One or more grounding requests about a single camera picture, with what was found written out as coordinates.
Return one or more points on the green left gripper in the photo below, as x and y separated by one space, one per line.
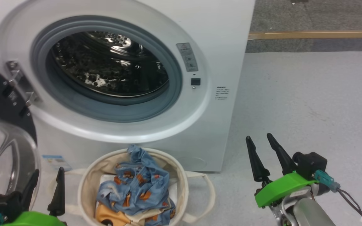
33 219

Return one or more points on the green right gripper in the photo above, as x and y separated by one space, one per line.
281 188

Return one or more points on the orange garment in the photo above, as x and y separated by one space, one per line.
112 216

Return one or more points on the blue patterned garment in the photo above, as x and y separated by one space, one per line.
143 185

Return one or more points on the cream canvas laundry basket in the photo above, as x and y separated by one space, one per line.
181 175

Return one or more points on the white front-loading washing machine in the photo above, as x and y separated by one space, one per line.
225 56

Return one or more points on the blue energy label sticker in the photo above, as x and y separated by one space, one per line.
57 163

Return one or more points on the white folded cloth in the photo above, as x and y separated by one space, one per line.
173 188

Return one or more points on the grey warning label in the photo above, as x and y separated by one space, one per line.
187 57

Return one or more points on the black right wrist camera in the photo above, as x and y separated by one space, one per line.
309 163

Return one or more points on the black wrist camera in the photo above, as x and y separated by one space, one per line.
2 204
309 163

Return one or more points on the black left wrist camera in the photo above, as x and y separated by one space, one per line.
2 204

